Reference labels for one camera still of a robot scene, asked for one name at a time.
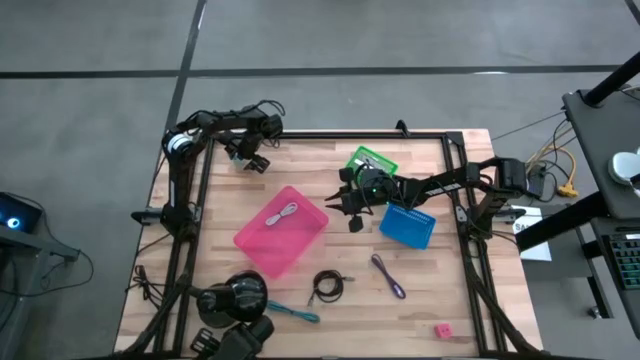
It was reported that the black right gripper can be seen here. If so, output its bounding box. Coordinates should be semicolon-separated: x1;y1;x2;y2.
324;167;404;233

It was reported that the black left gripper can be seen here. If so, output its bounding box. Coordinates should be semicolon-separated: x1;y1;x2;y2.
227;132;272;175

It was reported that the white cable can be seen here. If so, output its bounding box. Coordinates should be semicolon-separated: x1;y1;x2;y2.
264;201;299;227

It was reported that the purple braided cable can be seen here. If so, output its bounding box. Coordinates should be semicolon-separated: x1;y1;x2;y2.
370;253;407;300

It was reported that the pink plastic bin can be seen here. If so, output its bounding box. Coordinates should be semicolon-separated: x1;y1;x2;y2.
233;185;330;280

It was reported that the green plastic basket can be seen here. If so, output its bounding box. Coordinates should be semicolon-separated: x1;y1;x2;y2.
344;144;400;191

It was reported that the blue plastic basket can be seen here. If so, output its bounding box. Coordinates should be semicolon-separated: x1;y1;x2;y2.
378;202;437;250

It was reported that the black power box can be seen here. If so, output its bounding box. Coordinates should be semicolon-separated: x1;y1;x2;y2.
527;163;550;199

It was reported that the white paper sheet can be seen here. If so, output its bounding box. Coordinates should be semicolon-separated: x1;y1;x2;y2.
509;204;554;263

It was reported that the black support beam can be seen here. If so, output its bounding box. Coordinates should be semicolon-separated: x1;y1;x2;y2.
514;192;609;253

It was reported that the grey side cart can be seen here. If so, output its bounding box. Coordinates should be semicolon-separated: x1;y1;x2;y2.
0;224;81;360

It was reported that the black computer with blue light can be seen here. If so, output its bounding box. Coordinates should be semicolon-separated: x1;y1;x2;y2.
0;192;44;235

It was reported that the white round object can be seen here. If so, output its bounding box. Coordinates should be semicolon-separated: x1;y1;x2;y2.
607;147;640;187

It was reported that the black keyboard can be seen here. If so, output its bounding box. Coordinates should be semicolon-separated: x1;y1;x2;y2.
602;232;640;292

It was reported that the black pole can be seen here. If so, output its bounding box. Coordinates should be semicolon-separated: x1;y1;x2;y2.
582;49;640;109

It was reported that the dark grey keyboard desk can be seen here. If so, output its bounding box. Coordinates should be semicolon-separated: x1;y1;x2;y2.
574;217;640;341

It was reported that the black aluminium table frame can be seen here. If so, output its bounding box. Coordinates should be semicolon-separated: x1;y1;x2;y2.
114;127;544;360

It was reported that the teal cable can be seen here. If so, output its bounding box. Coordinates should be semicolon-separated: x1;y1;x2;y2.
266;299;321;324

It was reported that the loose black cable bundle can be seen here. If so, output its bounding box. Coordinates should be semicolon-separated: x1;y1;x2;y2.
127;264;169;304

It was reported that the yellow cable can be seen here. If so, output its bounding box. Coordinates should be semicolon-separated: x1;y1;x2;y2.
524;127;581;199

